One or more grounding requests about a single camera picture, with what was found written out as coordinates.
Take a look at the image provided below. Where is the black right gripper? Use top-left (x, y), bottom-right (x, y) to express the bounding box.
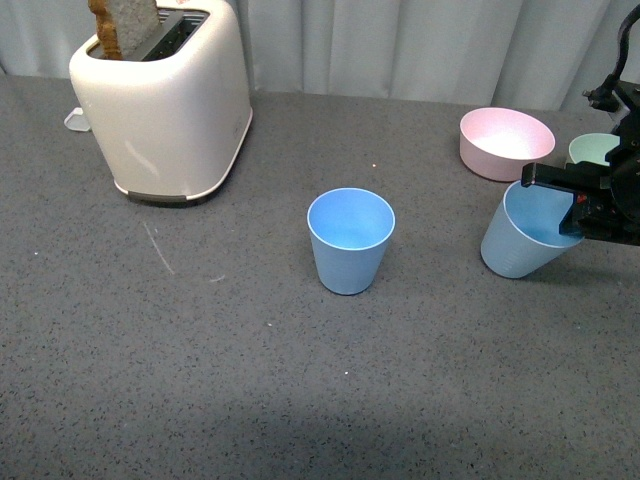
top-left (520, 79), bottom-right (639, 246)

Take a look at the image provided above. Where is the blue cup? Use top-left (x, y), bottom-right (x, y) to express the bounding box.
top-left (307, 188), bottom-right (396, 295)
top-left (480, 182), bottom-right (582, 279)

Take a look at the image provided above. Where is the green bowl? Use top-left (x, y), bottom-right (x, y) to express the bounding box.
top-left (565, 133), bottom-right (620, 167)

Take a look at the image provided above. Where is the pink bowl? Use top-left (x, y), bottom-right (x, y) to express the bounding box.
top-left (459, 107), bottom-right (556, 182)

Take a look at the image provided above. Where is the grey white curtain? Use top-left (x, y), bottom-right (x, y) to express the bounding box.
top-left (0, 0), bottom-right (640, 114)

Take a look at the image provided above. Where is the cream white toaster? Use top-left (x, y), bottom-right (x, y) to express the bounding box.
top-left (69, 1), bottom-right (253, 203)

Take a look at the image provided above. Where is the toasted bread slice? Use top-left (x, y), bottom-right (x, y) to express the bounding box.
top-left (88, 0), bottom-right (161, 60)

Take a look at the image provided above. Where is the white power plug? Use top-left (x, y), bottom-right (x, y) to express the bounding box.
top-left (63, 107), bottom-right (92, 133)

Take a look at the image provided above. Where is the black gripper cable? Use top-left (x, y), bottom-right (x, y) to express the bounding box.
top-left (582, 4), bottom-right (640, 114)

